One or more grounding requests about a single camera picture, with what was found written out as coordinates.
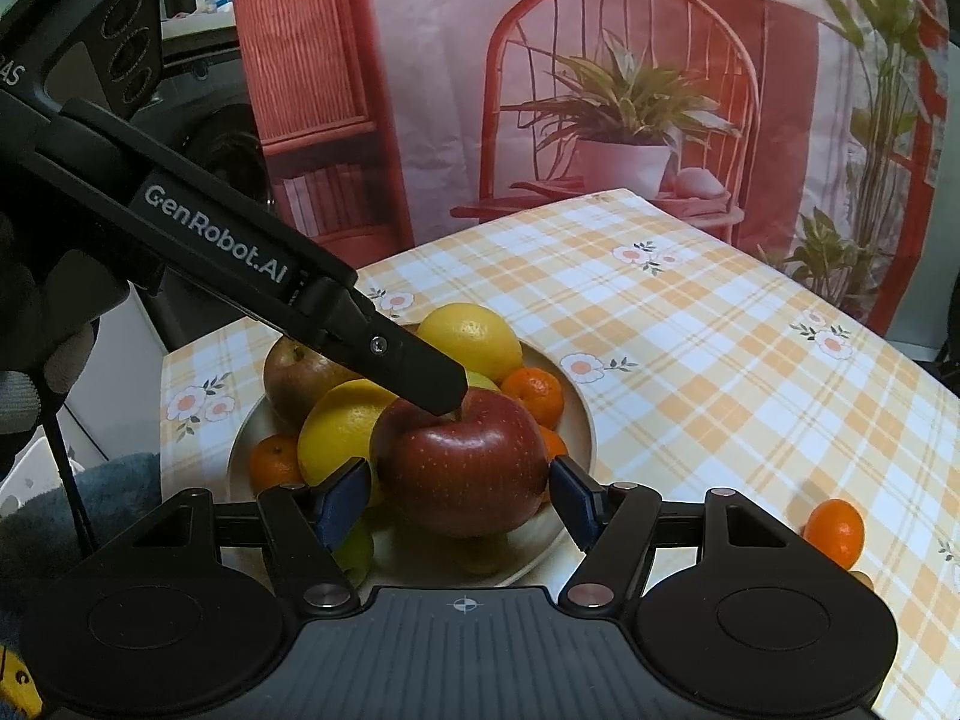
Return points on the dark red apple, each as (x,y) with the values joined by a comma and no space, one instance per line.
(465,472)

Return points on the person's left hand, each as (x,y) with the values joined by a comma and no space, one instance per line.
(45,277)

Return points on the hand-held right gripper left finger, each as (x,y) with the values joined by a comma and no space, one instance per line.
(345,501)

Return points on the printed backdrop cloth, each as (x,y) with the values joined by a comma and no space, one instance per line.
(435,90)

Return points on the blue grey fluffy cloth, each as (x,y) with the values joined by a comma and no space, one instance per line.
(112,487)

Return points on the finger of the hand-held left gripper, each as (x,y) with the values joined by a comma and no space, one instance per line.
(420,375)

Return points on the large yellow lemon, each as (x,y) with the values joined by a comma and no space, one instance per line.
(337,427)

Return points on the red yellow apple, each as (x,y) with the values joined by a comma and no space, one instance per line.
(300,382)

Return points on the cream ceramic plate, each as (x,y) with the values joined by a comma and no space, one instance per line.
(536,540)

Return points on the yellow black object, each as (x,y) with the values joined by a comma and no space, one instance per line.
(16,682)

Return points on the orange tangerine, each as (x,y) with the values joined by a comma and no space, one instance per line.
(834,532)
(532,394)
(276,461)
(556,444)

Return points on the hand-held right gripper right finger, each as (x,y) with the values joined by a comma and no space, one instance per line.
(574,501)

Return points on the small yellow lemon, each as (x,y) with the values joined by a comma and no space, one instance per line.
(469,341)

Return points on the orange checked floral tablecloth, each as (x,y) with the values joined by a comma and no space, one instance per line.
(712,360)

